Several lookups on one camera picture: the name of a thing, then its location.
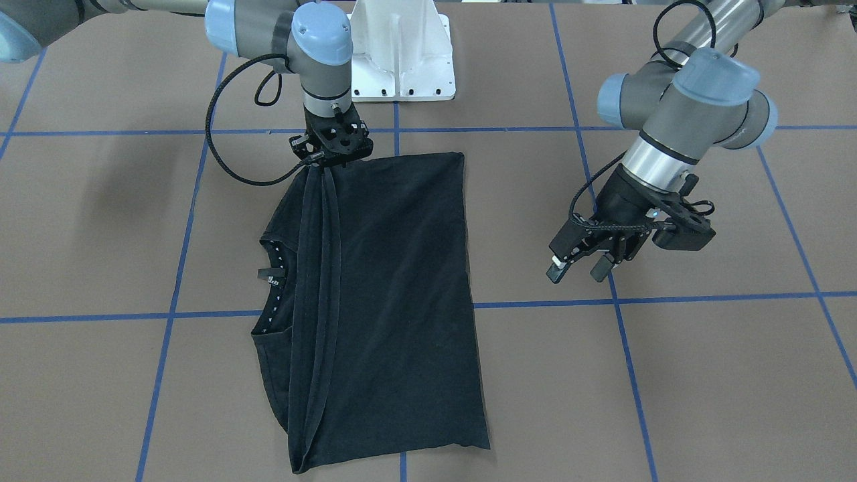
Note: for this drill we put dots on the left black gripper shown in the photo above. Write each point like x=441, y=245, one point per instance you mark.
x=619, y=193

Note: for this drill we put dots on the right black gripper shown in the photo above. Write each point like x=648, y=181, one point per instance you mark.
x=299, y=144

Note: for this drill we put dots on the black graphic t-shirt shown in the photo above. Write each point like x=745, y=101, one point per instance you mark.
x=367, y=342

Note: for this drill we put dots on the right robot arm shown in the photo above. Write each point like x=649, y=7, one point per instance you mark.
x=310, y=39

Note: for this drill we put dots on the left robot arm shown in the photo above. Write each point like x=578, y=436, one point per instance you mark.
x=691, y=95

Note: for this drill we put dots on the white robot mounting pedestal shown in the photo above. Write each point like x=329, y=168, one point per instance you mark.
x=403, y=52

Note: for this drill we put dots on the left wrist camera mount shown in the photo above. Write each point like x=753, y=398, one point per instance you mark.
x=687, y=227

